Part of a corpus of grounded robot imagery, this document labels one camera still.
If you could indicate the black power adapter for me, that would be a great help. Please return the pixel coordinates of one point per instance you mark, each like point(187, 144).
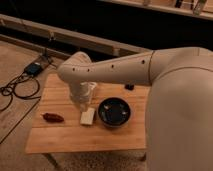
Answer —
point(33, 69)

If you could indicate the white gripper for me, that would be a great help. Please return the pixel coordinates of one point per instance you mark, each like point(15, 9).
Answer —
point(81, 94)

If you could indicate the wooden table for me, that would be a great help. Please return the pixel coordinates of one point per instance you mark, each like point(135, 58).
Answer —
point(71, 136)

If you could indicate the white sponge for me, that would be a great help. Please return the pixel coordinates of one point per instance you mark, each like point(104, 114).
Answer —
point(87, 117)

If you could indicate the black bowl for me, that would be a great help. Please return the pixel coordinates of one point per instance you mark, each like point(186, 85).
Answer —
point(114, 112)

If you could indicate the small black object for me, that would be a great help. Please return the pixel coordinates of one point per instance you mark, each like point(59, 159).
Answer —
point(129, 87)

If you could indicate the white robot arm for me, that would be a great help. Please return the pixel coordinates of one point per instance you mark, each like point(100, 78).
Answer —
point(179, 109)

